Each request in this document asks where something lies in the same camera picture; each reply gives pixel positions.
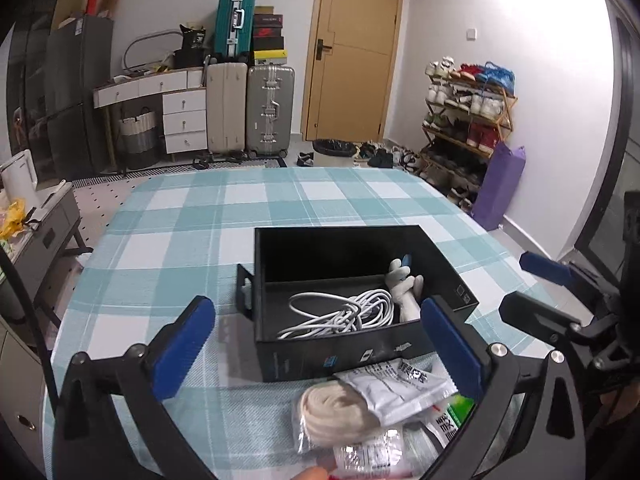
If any tan wooden door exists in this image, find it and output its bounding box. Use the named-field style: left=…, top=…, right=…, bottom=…
left=300, top=0, right=406, bottom=143

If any grey white laundry basket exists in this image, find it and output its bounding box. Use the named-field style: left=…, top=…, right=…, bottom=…
left=117, top=106, right=160, bottom=171

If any white appliance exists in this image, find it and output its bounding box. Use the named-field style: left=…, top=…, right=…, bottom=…
left=0, top=150, right=40, bottom=211

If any dark glass cabinet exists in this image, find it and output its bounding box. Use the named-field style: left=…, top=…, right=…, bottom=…
left=4, top=0, right=57, bottom=183

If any purple bag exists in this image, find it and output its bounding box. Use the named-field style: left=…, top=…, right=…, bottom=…
left=472, top=141, right=527, bottom=231

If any teal suitcase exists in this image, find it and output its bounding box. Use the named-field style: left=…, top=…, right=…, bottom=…
left=215, top=0, right=257, bottom=63

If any yellow plastic bag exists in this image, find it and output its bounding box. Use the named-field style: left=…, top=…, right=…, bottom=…
left=0, top=199, right=28, bottom=242

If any white coiled cable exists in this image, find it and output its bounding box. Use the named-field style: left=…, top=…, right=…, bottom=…
left=276, top=288, right=396, bottom=341

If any blue plastic bag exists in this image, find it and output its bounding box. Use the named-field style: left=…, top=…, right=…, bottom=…
left=477, top=61, right=516, bottom=94

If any wooden shoe rack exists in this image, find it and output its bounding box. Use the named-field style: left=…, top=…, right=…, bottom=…
left=419, top=67, right=519, bottom=211

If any grey refrigerator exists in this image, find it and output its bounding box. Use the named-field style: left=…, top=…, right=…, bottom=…
left=45, top=15, right=115, bottom=180

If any black framed glass door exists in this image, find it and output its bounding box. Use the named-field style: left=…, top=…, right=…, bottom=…
left=572, top=0, right=640, bottom=272

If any bagged cream rope coil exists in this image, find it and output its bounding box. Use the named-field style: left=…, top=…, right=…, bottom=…
left=291, top=380, right=406, bottom=456

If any green label packet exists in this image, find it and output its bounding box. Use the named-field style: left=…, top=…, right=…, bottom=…
left=420, top=392, right=478, bottom=453

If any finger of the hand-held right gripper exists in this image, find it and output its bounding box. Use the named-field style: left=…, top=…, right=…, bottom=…
left=519, top=251, right=621, bottom=307
left=499, top=291, right=597, bottom=357

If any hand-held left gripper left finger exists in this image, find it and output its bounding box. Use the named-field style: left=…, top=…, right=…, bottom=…
left=52, top=296, right=217, bottom=480

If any group of racked shoes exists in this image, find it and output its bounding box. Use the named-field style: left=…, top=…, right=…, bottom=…
left=421, top=56, right=516, bottom=208

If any striped floor rug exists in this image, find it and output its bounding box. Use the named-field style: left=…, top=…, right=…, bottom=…
left=72, top=156, right=289, bottom=187

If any beige cabinet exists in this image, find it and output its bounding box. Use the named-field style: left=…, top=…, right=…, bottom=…
left=0, top=317, right=49, bottom=476

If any person's right hand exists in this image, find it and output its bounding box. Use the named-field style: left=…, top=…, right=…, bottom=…
left=597, top=387, right=633, bottom=428

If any grey side cabinet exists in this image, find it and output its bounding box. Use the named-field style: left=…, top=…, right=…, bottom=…
left=10, top=180, right=94, bottom=328

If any black bag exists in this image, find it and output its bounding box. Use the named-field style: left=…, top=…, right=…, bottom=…
left=174, top=24, right=209, bottom=69

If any black storage box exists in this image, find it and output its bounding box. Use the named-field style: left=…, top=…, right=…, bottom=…
left=236, top=225, right=480, bottom=383

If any pile of floor shoes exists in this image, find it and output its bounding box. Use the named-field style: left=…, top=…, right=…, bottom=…
left=352, top=140, right=426, bottom=172

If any bin with black liner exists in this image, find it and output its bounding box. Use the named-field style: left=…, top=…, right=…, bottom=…
left=312, top=138, right=355, bottom=169

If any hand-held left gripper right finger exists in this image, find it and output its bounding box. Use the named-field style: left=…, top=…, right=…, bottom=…
left=420, top=296, right=587, bottom=480

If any white printed packet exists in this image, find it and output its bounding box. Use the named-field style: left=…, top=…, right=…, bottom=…
left=332, top=357, right=458, bottom=428

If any oval white hoop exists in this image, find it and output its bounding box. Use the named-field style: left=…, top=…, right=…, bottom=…
left=123, top=31, right=183, bottom=72

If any silver suitcase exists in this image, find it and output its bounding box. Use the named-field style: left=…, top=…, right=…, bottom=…
left=246, top=65, right=296, bottom=158

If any clear packet red print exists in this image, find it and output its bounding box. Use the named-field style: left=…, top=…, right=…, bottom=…
left=332, top=427, right=416, bottom=480

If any thin black cable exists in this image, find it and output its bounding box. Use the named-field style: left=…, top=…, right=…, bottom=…
left=0, top=247, right=63, bottom=411

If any white drawer desk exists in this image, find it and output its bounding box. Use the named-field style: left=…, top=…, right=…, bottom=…
left=92, top=67, right=208, bottom=167

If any beige suitcase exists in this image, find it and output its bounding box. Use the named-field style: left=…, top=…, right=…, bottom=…
left=206, top=62, right=248, bottom=157

